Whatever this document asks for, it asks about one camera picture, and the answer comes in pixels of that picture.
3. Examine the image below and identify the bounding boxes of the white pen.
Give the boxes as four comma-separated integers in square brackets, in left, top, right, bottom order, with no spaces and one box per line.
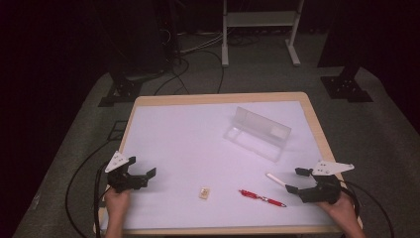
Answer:
[265,173,287,187]

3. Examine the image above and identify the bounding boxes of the white metal stand frame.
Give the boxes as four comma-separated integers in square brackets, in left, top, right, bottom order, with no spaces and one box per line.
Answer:
[221,0,305,68]

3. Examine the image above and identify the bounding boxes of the wooden table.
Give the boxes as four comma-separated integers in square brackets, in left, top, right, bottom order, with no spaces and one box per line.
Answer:
[93,91,365,236]

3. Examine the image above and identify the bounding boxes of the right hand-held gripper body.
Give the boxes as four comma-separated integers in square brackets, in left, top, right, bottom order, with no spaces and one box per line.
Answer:
[298,161,355,204]

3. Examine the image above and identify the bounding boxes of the white floor cables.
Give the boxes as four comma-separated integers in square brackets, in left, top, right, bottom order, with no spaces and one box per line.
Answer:
[177,31,226,56]

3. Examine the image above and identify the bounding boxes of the person's right hand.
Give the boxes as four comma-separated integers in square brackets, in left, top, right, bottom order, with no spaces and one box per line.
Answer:
[316,192,361,229]

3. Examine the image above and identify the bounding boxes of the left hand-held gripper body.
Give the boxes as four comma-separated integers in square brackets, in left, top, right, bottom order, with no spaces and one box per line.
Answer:
[104,151,148,194]

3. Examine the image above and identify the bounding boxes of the black floor stand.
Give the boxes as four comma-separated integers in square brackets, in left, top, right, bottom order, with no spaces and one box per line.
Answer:
[97,62,144,108]
[317,0,374,103]

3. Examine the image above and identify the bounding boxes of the person's left hand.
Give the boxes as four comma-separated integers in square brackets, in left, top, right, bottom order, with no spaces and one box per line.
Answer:
[104,189,131,216]

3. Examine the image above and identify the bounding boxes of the black floor bracket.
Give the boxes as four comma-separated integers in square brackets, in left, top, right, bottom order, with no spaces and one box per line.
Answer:
[106,120,129,142]

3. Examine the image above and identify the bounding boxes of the black floor cable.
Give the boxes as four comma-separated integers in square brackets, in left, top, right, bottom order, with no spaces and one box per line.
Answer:
[153,49,226,96]

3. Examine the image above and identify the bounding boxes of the red pen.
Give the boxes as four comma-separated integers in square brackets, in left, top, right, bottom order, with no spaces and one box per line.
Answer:
[239,188,287,208]

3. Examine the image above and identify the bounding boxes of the thick black cable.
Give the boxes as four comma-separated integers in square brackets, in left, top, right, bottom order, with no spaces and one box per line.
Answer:
[93,162,112,238]

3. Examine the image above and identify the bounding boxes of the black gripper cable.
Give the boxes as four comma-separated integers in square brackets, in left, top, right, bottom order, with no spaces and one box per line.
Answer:
[338,179,395,238]

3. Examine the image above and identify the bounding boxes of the clear plastic pencil case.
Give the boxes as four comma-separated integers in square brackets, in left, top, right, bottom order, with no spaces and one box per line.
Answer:
[223,106,292,164]

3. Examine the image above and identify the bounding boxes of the black equipment tower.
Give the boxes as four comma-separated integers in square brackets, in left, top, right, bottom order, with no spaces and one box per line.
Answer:
[108,0,179,77]

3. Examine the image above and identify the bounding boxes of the thin black cable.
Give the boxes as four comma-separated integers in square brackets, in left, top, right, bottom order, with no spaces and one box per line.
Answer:
[64,140,117,238]

